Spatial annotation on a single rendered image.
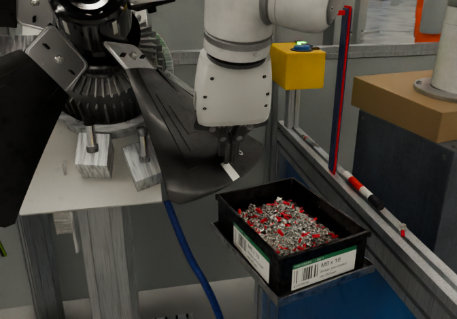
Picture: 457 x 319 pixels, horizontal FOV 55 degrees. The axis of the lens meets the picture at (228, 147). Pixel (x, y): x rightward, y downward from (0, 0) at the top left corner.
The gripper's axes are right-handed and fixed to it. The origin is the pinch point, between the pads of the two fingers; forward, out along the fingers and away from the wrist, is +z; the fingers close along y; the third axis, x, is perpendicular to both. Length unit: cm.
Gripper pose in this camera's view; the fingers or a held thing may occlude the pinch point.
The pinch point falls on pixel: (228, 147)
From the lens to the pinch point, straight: 65.0
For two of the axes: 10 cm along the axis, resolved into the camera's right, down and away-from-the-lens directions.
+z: -0.7, 7.8, 6.2
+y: -9.8, 0.7, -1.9
